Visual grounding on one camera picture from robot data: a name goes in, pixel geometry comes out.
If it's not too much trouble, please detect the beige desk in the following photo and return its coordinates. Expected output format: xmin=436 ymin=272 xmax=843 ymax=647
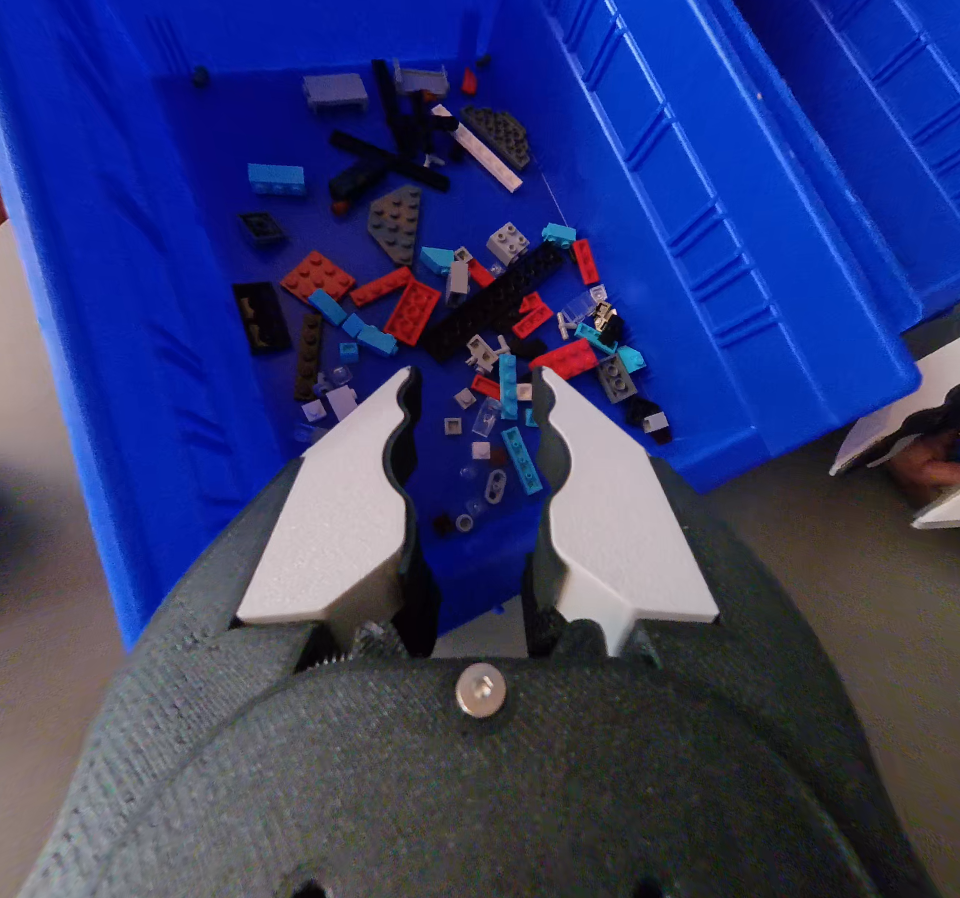
xmin=0 ymin=223 xmax=960 ymax=898

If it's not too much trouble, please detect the pile of mixed toy bricks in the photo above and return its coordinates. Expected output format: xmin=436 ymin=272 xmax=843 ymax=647
xmin=191 ymin=54 xmax=674 ymax=537

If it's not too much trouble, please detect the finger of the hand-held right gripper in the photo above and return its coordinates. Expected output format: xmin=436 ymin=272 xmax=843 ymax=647
xmin=828 ymin=346 xmax=960 ymax=477
xmin=909 ymin=484 xmax=960 ymax=532

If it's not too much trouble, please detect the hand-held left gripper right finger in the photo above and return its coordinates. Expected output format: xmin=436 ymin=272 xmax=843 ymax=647
xmin=522 ymin=365 xmax=721 ymax=658

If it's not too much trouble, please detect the large blue plastic bin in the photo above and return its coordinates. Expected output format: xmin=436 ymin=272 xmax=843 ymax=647
xmin=0 ymin=0 xmax=922 ymax=652

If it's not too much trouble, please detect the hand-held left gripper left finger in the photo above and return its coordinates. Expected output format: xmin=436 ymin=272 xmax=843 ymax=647
xmin=234 ymin=365 xmax=442 ymax=658

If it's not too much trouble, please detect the person's right hand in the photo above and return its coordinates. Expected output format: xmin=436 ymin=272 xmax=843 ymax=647
xmin=885 ymin=429 xmax=960 ymax=509

